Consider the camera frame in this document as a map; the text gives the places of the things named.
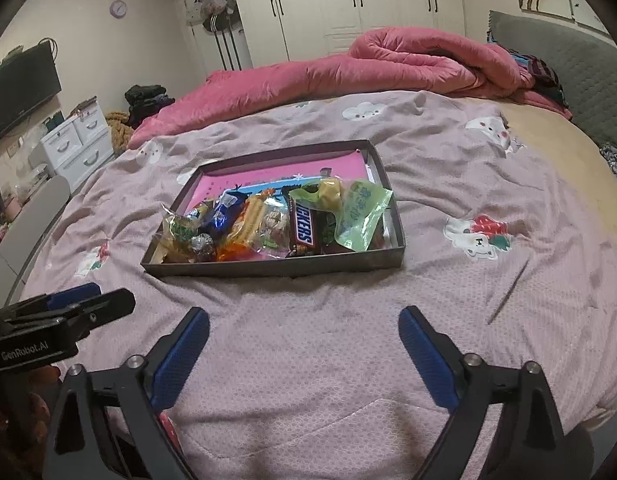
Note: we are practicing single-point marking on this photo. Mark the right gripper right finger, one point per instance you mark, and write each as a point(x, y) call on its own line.
point(529, 439)

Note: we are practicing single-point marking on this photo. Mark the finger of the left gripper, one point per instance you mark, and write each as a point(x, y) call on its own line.
point(98, 311)
point(50, 302)

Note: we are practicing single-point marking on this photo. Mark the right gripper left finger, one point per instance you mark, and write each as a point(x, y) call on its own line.
point(106, 424)

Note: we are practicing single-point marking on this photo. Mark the yellow cow candy wrapper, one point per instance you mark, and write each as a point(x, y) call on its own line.
point(177, 229)

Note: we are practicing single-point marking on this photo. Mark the silver foil cupcake candy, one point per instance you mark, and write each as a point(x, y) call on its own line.
point(202, 247)

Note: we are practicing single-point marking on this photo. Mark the orange cracker packet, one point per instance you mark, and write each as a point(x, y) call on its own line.
point(239, 242)

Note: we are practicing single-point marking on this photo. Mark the blue snack packet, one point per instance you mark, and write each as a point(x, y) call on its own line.
point(218, 222)

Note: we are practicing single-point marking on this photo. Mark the rice cracker clear packet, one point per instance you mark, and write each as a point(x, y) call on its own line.
point(273, 238)

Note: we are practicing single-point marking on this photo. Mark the snickers bar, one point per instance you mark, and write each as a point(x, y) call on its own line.
point(305, 239)

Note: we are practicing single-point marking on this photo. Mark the green peas packet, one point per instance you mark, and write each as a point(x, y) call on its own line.
point(326, 224)

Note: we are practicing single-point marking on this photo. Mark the green clear snack bag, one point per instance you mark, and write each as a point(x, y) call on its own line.
point(356, 205)

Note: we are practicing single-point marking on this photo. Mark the person's left hand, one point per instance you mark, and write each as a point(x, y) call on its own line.
point(24, 421)

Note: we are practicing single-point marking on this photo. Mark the dark grey tray box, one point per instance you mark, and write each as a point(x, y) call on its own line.
point(385, 252)

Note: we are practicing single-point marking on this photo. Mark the white drawer cabinet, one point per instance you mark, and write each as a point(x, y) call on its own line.
point(77, 147)

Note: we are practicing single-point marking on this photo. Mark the dark clothes pile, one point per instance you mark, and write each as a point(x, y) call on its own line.
point(143, 102)

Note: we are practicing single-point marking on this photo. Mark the black television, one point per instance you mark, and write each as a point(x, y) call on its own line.
point(27, 81)

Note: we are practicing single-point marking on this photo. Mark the white wardrobe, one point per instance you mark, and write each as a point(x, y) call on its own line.
point(338, 10)

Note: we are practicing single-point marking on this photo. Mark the pink quilted comforter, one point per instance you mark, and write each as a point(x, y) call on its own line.
point(389, 58)

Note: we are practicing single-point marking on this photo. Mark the grey padded headboard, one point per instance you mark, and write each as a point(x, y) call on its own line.
point(586, 66)

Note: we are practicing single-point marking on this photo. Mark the round wall clock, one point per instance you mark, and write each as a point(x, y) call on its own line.
point(118, 9)

